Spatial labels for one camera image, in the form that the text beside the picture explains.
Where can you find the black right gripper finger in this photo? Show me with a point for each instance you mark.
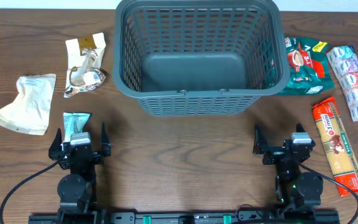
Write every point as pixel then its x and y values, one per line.
pixel 260 142
pixel 299 128

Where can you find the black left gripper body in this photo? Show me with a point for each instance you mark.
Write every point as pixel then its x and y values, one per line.
pixel 87 170

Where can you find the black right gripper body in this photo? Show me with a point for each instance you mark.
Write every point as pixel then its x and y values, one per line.
pixel 284 168

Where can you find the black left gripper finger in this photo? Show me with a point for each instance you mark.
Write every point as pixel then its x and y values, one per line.
pixel 55 151
pixel 105 142

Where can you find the green instant coffee bag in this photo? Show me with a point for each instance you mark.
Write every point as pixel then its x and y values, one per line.
pixel 309 67

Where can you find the orange spaghetti packet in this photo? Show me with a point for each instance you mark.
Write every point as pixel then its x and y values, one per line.
pixel 336 144

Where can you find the tissue pocket pack bundle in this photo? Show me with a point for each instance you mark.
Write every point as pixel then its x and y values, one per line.
pixel 344 62

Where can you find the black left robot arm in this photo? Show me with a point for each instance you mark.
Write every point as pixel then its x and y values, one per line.
pixel 77 190

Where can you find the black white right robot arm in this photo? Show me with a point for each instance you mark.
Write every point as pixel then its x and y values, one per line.
pixel 299 192

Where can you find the small teal sachet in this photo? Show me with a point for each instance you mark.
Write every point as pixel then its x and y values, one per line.
pixel 74 123

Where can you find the plain beige paper pouch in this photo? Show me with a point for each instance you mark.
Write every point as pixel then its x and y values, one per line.
pixel 29 113

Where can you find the beige brown foil pouch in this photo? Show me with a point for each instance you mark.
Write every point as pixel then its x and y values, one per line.
pixel 85 56

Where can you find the dark grey plastic basket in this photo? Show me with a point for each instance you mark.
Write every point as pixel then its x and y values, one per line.
pixel 179 58

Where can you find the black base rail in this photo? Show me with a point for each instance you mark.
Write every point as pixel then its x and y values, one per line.
pixel 243 216

